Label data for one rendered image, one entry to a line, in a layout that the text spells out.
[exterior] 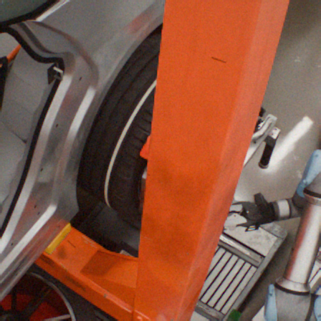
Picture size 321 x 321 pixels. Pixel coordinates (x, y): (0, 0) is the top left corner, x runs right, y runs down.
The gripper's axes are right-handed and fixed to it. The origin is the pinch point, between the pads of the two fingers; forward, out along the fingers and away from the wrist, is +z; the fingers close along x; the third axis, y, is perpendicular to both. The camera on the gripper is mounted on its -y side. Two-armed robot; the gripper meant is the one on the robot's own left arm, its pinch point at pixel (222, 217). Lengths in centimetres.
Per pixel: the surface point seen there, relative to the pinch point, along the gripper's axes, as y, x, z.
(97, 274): 8.7, -10.3, 44.5
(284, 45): 83, 157, -98
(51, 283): 33, -1, 61
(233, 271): 77, 12, -22
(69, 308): 33, -12, 56
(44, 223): -8, 2, 60
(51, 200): -11, 8, 56
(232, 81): -110, -35, 25
